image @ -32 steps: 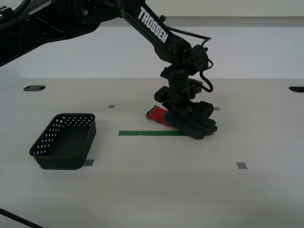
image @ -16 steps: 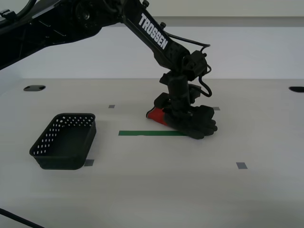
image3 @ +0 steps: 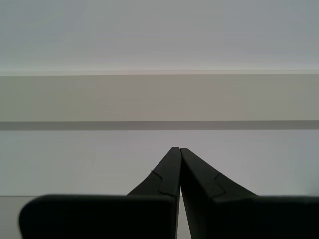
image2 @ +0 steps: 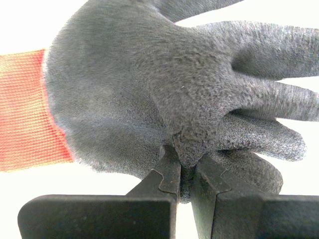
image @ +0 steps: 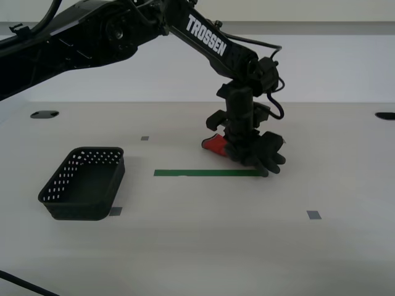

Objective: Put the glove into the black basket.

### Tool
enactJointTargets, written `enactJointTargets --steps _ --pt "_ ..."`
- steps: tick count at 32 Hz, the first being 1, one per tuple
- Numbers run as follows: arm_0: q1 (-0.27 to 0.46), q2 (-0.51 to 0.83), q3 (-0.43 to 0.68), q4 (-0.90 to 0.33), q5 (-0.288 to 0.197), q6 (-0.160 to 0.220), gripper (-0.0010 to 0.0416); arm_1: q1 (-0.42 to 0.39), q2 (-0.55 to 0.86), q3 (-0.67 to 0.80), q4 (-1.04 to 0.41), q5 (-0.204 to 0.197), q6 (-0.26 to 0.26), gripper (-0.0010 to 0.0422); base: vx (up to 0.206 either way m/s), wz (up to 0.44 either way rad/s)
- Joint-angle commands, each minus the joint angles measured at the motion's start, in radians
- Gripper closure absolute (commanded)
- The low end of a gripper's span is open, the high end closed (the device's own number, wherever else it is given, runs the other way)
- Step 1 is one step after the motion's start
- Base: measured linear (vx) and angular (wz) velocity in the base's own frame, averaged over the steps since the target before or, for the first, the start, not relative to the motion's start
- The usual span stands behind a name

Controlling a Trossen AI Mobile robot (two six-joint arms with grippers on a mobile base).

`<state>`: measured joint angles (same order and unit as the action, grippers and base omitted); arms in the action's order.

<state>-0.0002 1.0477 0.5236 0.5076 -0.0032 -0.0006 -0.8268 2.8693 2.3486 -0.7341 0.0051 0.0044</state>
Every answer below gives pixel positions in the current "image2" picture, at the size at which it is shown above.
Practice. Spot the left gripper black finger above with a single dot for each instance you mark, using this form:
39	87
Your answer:
249	216
99	216

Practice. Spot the grey glove with orange cuff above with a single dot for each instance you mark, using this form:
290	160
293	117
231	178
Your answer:
129	87

